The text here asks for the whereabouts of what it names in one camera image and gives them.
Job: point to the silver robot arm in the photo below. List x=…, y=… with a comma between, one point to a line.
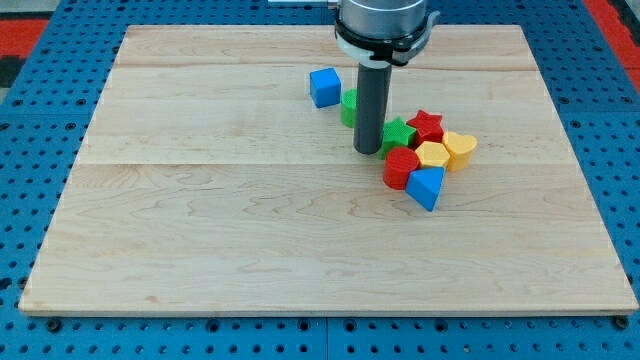
x=380, y=35

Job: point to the green cylinder block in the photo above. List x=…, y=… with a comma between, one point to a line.
x=349, y=107

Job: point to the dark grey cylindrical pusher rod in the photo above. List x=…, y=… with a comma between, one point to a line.
x=372, y=97

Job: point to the red cylinder block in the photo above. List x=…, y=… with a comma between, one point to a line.
x=399, y=163

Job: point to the blue triangle block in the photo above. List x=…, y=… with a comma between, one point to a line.
x=425, y=185

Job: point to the wooden board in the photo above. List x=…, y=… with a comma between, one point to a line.
x=209, y=185

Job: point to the yellow heart block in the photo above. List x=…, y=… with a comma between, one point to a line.
x=461, y=148

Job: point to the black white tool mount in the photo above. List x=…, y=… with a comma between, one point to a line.
x=381, y=53

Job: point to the green star block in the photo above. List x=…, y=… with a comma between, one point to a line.
x=396, y=133

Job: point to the red star block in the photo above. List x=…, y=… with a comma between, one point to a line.
x=428, y=127

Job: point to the yellow hexagon block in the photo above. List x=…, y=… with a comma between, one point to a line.
x=432, y=154

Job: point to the blue cube block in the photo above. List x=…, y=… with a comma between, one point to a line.
x=325, y=87

